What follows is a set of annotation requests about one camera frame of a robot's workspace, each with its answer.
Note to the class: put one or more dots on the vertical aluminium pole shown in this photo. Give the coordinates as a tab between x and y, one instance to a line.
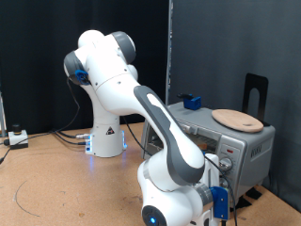
169	47

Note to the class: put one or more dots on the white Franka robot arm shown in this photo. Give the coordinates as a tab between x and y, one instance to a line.
125	94

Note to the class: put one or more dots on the black foam pad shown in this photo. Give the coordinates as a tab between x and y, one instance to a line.
243	202
254	193

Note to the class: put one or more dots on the white power adapter box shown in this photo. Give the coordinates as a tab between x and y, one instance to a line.
18	138

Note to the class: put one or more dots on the thin aluminium frame post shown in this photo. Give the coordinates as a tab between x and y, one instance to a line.
2	116

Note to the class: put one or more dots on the round wooden cutting board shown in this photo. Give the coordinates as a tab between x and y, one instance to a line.
238	121

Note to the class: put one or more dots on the black metal bookend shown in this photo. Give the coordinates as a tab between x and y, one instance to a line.
250	83

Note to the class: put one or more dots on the silver oven knob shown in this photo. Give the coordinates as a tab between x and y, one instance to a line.
226	164
223	182

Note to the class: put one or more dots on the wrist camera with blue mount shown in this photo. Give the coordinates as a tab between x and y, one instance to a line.
221	202

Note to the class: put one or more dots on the silver toaster oven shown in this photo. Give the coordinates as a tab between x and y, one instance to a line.
250	163

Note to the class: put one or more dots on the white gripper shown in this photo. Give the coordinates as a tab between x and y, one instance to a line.
211	169

